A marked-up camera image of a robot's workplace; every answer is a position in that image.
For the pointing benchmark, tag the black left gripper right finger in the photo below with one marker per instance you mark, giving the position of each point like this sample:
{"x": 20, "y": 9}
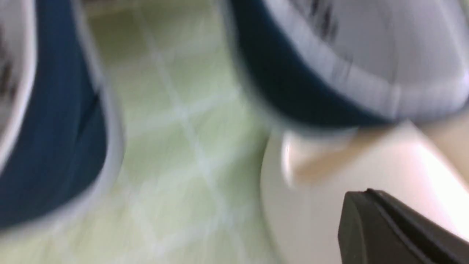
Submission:
{"x": 430, "y": 242}

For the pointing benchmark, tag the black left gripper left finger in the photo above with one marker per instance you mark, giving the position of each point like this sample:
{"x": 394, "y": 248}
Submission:
{"x": 365, "y": 237}

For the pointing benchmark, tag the navy slip-on shoe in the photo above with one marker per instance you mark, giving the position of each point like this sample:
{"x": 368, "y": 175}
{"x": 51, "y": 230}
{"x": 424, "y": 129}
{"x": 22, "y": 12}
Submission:
{"x": 62, "y": 139}
{"x": 339, "y": 64}

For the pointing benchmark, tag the cream slipper left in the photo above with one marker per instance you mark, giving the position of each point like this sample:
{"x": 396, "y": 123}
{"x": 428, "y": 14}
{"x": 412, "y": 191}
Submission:
{"x": 303, "y": 182}

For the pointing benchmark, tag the green checkered floor mat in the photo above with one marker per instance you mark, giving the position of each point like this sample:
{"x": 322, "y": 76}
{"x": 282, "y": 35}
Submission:
{"x": 188, "y": 191}

